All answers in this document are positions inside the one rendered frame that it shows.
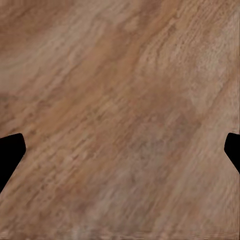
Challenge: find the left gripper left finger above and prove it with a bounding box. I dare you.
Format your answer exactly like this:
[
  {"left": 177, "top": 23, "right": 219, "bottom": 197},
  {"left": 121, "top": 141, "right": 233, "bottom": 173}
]
[{"left": 0, "top": 133, "right": 26, "bottom": 193}]

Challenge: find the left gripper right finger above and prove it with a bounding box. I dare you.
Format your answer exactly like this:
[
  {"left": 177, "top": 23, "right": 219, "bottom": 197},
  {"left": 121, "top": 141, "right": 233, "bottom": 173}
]
[{"left": 224, "top": 133, "right": 240, "bottom": 173}]

